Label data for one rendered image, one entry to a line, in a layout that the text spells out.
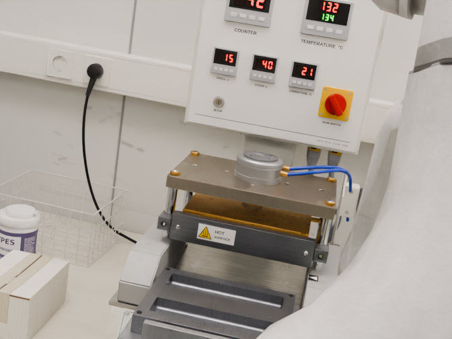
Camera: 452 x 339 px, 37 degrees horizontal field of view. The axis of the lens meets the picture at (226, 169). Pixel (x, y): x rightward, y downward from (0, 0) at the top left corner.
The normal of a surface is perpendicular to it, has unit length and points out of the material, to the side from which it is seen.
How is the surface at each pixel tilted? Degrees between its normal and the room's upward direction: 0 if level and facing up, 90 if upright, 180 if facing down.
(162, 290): 0
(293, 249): 90
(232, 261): 0
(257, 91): 90
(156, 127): 90
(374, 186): 110
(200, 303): 0
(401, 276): 53
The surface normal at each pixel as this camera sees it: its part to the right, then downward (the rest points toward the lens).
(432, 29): -0.93, -0.20
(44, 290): 0.98, 0.12
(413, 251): -0.52, -0.29
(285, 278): 0.15, -0.95
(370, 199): -0.61, 0.44
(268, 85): -0.17, 0.23
